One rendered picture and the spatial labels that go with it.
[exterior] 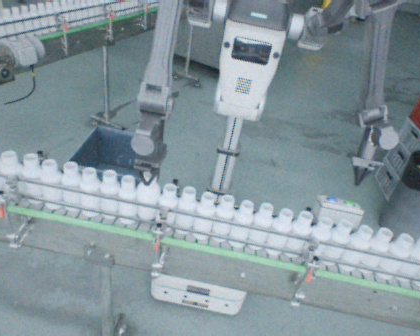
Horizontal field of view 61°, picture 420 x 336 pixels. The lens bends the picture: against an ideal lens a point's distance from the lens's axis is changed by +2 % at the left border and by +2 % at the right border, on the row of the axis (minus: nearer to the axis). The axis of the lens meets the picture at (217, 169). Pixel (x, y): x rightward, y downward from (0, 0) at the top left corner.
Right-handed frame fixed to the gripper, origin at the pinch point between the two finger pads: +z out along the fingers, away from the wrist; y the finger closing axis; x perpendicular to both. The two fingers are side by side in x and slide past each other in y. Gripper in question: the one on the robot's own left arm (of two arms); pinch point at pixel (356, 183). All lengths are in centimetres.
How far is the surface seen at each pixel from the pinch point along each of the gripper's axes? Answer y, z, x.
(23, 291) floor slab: -137, 108, 46
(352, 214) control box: 0.4, 9.9, -3.6
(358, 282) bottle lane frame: 3.2, 26.7, -16.6
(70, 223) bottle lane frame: -88, 27, -17
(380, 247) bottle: 5.1, 13.1, -18.0
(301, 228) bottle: -18.7, 12.5, -17.9
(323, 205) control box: -9.7, 8.8, -3.6
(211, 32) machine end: -90, -65, 357
